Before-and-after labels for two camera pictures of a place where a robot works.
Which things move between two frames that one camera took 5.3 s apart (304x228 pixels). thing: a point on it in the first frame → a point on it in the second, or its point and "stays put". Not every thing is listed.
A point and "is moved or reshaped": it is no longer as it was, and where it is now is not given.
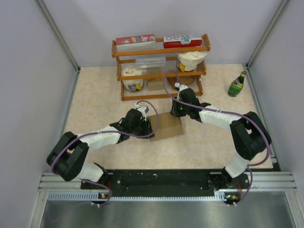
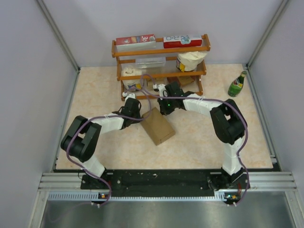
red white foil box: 136,42 stays put
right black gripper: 174,111 → 163,110
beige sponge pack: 155,83 stays put
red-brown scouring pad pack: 173,80 stays put
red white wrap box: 177,42 stays put
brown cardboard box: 169,125 is moved or reshaped
